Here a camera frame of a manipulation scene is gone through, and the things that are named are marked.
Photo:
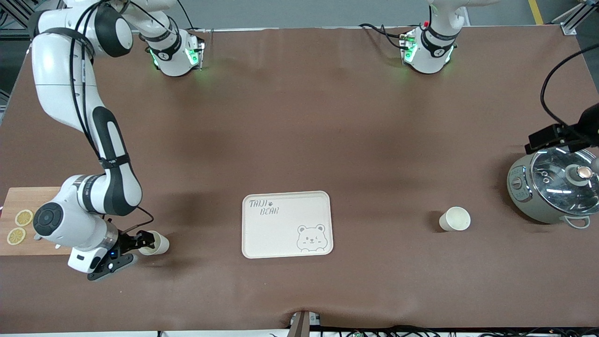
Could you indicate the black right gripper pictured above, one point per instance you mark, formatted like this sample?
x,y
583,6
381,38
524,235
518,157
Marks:
x,y
127,241

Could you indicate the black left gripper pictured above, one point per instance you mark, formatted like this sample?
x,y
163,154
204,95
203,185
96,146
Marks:
x,y
590,120

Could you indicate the white paper cup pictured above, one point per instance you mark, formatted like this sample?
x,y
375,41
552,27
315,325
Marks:
x,y
161,244
456,219

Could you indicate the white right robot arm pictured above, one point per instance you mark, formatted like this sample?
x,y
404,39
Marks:
x,y
65,70

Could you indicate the glass cooker lid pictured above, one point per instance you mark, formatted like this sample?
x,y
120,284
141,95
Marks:
x,y
552,187

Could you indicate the grey-green electric cooker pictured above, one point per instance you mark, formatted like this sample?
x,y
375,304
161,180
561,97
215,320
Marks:
x,y
538,213

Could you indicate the yellow lemon slice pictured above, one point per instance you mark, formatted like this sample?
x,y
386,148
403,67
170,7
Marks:
x,y
24,217
16,236

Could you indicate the bamboo cutting board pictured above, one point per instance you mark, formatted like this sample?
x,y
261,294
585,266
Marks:
x,y
14,199

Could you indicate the cream bear print tray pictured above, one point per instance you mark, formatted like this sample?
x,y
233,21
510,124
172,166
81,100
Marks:
x,y
285,229

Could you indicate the black right camera mount bracket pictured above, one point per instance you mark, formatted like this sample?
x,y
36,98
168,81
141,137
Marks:
x,y
114,267

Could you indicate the aluminium frame profile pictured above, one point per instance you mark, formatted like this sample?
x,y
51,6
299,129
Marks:
x,y
14,32
568,28

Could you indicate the grey metal camera post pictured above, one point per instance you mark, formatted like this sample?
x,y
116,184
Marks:
x,y
299,327

